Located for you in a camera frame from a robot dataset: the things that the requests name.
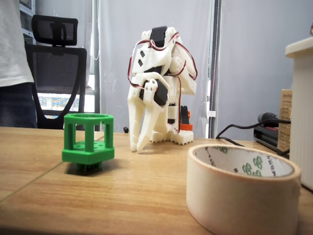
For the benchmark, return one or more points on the brown cardboard box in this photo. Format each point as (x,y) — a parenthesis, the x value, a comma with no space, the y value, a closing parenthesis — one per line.
(284,110)

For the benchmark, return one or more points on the person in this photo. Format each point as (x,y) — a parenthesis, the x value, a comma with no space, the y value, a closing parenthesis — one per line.
(12,49)

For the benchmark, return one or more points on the black mesh office chair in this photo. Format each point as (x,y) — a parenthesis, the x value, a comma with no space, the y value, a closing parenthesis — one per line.
(58,29)

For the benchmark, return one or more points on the small black knob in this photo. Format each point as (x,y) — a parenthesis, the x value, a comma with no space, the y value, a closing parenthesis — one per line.
(126,129)

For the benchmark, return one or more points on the black device with red label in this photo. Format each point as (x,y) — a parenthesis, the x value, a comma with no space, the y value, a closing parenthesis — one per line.
(264,137)

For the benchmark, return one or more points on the green hexagonal printed component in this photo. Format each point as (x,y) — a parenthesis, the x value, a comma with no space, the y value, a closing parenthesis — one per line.
(88,156)

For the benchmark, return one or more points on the white cabinet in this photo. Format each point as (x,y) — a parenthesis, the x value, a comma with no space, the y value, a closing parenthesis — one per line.
(303,110)

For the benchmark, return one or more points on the orange black table clamp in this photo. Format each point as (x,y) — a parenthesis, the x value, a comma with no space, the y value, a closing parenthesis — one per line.
(186,126)

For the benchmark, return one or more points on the beige masking tape roll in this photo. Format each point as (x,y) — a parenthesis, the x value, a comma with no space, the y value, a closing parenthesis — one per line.
(232,195)

